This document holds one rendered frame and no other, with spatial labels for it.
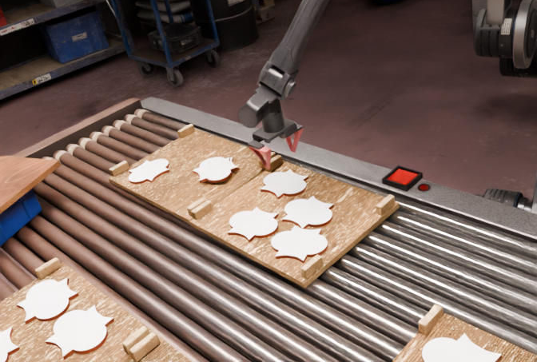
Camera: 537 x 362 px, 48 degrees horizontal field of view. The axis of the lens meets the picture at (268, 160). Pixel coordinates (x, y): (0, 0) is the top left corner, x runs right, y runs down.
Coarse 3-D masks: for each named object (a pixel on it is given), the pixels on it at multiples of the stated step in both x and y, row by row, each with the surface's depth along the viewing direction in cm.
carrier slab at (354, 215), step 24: (288, 168) 170; (240, 192) 163; (264, 192) 161; (312, 192) 157; (336, 192) 155; (360, 192) 153; (216, 216) 155; (336, 216) 146; (360, 216) 145; (384, 216) 144; (240, 240) 145; (264, 240) 143; (336, 240) 138; (360, 240) 139; (264, 264) 137; (288, 264) 134
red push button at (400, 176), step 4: (396, 172) 160; (400, 172) 159; (404, 172) 159; (408, 172) 159; (392, 176) 158; (396, 176) 158; (400, 176) 158; (404, 176) 157; (408, 176) 157; (412, 176) 157; (392, 180) 157; (396, 180) 156; (400, 180) 156; (404, 180) 156; (408, 180) 155; (404, 184) 154
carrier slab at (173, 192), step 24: (168, 144) 196; (192, 144) 193; (216, 144) 190; (168, 168) 182; (192, 168) 180; (240, 168) 175; (144, 192) 172; (168, 192) 170; (192, 192) 168; (216, 192) 165
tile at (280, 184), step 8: (272, 176) 166; (280, 176) 165; (288, 176) 164; (296, 176) 163; (304, 176) 163; (264, 184) 164; (272, 184) 162; (280, 184) 161; (288, 184) 161; (296, 184) 160; (304, 184) 159; (272, 192) 159; (280, 192) 158; (288, 192) 157; (296, 192) 157
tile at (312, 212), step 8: (296, 200) 153; (304, 200) 153; (312, 200) 152; (288, 208) 151; (296, 208) 150; (304, 208) 150; (312, 208) 149; (320, 208) 149; (328, 208) 148; (288, 216) 148; (296, 216) 147; (304, 216) 147; (312, 216) 146; (320, 216) 146; (328, 216) 145; (296, 224) 146; (304, 224) 144; (312, 224) 144; (320, 224) 143
